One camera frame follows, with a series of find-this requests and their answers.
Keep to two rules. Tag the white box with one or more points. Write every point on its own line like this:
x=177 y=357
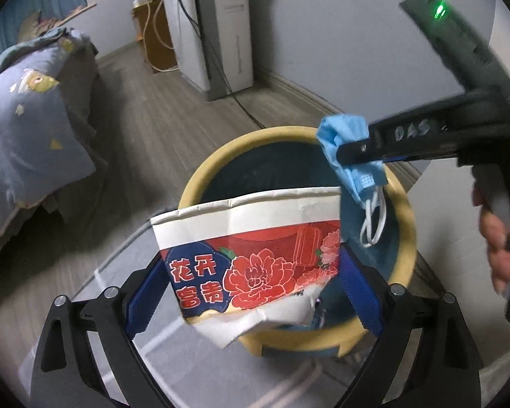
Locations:
x=146 y=1

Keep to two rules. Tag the wooden cabinet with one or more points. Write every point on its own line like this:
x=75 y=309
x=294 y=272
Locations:
x=153 y=51

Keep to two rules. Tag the white air purifier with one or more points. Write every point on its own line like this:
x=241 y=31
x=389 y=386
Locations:
x=221 y=42

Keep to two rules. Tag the yellow rimmed teal bin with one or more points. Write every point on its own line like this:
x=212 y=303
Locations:
x=263 y=157

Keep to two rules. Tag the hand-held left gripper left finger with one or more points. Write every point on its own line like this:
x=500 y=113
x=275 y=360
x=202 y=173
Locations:
x=146 y=301

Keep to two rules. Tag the blue face mask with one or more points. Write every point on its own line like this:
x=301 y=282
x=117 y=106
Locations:
x=344 y=129

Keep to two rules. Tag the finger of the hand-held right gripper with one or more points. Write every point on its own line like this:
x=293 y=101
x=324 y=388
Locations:
x=412 y=136

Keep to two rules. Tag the olive green cushion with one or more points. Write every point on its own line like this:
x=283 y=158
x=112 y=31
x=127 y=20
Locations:
x=29 y=25

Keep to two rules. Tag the red flower printed paper bowl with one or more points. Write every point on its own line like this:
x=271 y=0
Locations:
x=246 y=229

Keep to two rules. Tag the person's right hand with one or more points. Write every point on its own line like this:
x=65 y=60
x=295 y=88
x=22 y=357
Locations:
x=495 y=229

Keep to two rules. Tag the bed with blue quilt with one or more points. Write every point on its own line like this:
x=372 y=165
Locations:
x=29 y=127

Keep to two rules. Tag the patterned plush cushion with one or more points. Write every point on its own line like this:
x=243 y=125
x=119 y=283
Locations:
x=51 y=25

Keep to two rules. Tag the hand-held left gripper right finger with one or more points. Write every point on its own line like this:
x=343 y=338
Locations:
x=361 y=293

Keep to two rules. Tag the grey checked mat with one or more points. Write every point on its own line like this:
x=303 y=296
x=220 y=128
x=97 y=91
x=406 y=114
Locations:
x=246 y=382

